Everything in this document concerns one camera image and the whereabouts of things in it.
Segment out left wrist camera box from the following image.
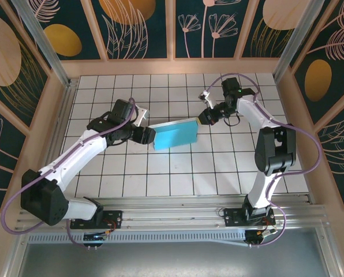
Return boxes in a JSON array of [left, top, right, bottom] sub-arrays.
[[133, 106, 149, 127]]

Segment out grey metal sheet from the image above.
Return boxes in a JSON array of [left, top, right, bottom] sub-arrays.
[[16, 242, 330, 277]]

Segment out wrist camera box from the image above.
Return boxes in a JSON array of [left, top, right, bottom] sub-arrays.
[[133, 106, 149, 127], [199, 91, 215, 110]]

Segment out aluminium side rail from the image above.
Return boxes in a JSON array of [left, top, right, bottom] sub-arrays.
[[33, 79, 80, 208]]

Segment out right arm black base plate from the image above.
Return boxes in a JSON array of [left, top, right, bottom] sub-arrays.
[[223, 207, 276, 227]]

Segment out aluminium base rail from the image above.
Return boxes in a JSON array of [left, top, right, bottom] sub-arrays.
[[14, 194, 333, 231]]

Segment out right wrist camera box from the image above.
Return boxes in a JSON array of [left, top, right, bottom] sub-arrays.
[[199, 91, 215, 110]]

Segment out aluminium frame post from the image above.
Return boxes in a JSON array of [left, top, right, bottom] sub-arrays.
[[272, 0, 326, 84], [12, 0, 72, 86]]

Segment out black controller board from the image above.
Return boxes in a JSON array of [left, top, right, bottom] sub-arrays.
[[245, 229, 278, 248], [82, 232, 109, 249]]

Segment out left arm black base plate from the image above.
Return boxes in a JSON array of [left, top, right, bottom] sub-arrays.
[[70, 209, 124, 230]]

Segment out grey slotted cable duct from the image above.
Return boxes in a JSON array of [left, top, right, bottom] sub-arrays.
[[27, 233, 248, 244]]

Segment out white blue paper box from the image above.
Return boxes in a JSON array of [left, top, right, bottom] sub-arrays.
[[152, 117, 199, 152]]

